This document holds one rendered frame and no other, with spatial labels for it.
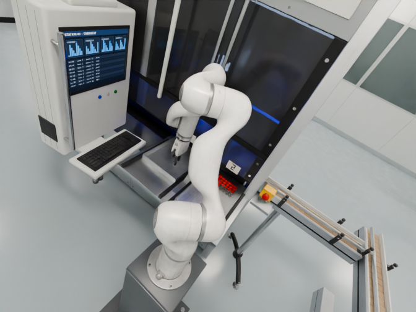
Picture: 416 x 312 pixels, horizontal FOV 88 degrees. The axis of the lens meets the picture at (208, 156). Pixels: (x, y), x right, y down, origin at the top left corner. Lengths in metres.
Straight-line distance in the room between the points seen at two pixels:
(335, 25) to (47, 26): 1.06
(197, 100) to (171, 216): 0.34
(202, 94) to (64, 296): 1.64
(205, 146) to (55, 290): 1.56
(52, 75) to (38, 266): 1.33
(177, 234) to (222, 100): 0.41
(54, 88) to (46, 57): 0.13
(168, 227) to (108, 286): 1.29
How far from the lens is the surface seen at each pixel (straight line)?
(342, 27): 1.01
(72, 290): 1.92
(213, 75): 0.72
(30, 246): 2.10
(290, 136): 1.11
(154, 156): 1.38
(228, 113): 0.65
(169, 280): 1.02
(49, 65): 1.17
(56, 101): 1.25
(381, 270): 1.67
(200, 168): 0.63
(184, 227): 0.67
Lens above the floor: 1.83
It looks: 39 degrees down
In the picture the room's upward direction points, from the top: 24 degrees clockwise
